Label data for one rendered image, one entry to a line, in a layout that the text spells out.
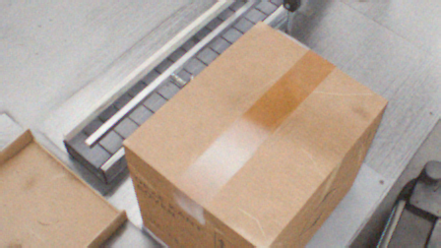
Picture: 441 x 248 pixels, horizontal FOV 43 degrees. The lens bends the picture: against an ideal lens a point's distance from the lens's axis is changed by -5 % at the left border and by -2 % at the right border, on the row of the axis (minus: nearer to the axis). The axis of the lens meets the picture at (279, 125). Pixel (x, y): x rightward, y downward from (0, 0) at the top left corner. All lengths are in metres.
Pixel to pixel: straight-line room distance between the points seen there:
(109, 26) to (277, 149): 0.66
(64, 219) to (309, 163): 0.49
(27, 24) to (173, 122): 0.66
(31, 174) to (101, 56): 0.31
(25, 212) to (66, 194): 0.08
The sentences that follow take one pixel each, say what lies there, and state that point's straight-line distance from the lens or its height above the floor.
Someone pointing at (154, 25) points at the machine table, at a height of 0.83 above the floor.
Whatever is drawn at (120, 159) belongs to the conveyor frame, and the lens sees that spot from 1.05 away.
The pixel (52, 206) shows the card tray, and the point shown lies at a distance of 1.07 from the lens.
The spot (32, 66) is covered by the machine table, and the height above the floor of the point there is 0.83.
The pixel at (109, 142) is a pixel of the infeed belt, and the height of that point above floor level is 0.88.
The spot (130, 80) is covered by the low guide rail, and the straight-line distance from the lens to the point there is 1.10.
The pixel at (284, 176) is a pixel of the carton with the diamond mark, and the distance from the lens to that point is 0.74.
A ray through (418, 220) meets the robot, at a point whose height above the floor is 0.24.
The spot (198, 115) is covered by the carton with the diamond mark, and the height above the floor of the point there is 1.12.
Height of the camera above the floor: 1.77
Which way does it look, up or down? 56 degrees down
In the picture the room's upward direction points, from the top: 10 degrees clockwise
